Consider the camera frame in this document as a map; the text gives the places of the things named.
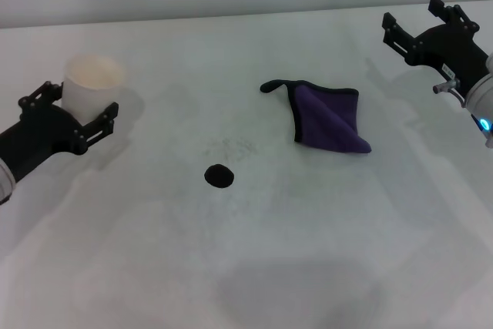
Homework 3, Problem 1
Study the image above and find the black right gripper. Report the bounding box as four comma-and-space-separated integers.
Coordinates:
381, 0, 493, 93

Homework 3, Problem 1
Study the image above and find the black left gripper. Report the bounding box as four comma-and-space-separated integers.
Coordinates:
0, 81, 120, 184

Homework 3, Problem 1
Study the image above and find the white paper cup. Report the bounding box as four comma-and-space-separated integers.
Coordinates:
61, 54, 128, 125

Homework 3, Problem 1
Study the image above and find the purple rag with black trim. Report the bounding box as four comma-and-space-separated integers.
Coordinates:
259, 79, 373, 155

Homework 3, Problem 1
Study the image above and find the black water stain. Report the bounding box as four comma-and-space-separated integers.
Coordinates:
203, 163, 235, 190

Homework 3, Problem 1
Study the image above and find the grey cable with metal connector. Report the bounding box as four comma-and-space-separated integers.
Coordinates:
431, 78, 469, 109

